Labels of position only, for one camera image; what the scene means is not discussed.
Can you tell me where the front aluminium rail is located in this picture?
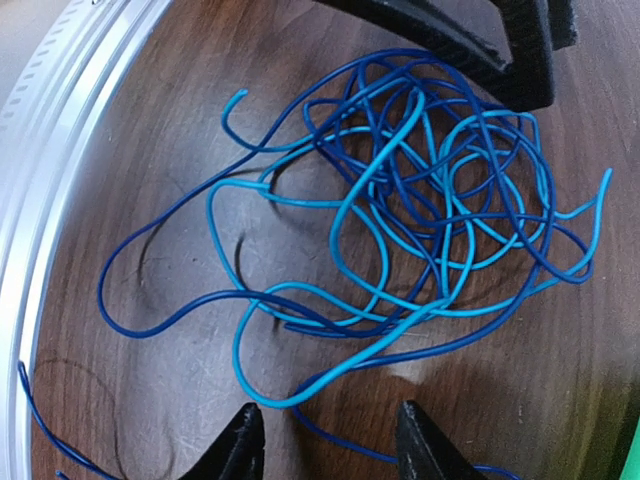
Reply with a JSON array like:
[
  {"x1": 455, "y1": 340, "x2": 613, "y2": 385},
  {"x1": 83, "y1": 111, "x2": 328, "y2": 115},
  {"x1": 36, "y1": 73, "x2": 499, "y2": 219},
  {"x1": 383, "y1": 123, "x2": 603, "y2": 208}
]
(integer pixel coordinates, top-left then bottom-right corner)
[{"x1": 1, "y1": 1, "x2": 169, "y2": 479}]

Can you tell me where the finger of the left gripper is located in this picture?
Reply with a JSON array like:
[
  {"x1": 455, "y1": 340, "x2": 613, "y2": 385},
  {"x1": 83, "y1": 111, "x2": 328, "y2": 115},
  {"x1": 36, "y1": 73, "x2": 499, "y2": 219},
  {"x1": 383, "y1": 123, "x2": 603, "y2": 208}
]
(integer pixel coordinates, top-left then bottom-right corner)
[
  {"x1": 469, "y1": 0, "x2": 577, "y2": 112},
  {"x1": 323, "y1": 0, "x2": 507, "y2": 75}
]

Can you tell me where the green bin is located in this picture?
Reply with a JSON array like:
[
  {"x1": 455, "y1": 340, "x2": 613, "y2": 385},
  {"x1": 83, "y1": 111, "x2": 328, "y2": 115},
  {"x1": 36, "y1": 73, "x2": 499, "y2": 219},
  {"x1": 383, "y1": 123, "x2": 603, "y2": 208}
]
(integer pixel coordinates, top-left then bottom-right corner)
[{"x1": 619, "y1": 422, "x2": 640, "y2": 480}]

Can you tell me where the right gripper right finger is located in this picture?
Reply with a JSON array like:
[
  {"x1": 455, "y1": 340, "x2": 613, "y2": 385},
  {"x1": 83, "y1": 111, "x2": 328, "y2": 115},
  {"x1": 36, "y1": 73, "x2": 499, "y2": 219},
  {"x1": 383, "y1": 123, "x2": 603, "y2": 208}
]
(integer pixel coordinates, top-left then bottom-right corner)
[{"x1": 395, "y1": 401, "x2": 473, "y2": 480}]

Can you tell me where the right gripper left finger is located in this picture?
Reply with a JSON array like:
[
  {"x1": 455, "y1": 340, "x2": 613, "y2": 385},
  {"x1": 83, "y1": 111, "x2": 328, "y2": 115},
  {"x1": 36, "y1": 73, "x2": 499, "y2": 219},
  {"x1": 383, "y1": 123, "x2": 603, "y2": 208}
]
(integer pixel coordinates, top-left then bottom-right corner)
[{"x1": 181, "y1": 402, "x2": 264, "y2": 480}]

